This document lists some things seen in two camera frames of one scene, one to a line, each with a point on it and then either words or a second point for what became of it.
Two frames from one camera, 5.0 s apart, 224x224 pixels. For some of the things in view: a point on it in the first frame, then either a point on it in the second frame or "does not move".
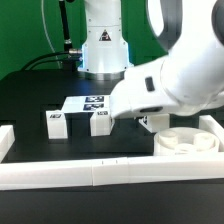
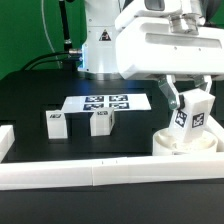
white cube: [156, 122] → [191, 123]
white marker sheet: [86, 104] does not move
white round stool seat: [186, 141] does not move
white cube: [56, 122] does not move
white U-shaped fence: [22, 174] does not move
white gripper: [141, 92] → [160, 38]
